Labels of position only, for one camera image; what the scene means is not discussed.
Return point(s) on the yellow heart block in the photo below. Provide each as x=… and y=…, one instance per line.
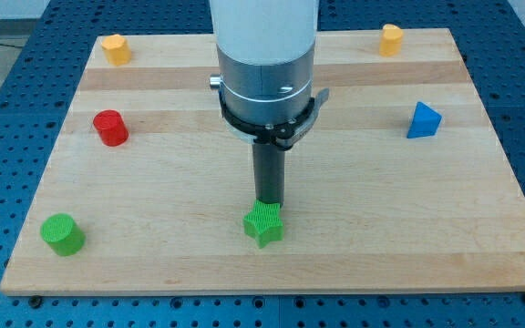
x=391, y=40

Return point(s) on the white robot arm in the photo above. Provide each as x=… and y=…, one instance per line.
x=265, y=51

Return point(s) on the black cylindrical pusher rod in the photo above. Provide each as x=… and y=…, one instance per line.
x=268, y=168

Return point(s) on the green cylinder block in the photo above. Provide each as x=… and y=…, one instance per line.
x=62, y=234

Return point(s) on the blue triangular block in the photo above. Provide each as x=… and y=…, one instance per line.
x=425, y=122

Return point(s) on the red cylinder block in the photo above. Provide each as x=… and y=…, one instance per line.
x=111, y=128

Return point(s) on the green star block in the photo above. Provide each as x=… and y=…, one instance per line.
x=263, y=223

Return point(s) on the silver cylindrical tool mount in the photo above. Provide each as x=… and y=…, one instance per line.
x=270, y=104

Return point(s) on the wooden board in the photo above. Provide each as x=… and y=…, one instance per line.
x=366, y=209

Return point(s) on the yellow hexagon block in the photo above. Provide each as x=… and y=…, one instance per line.
x=116, y=50

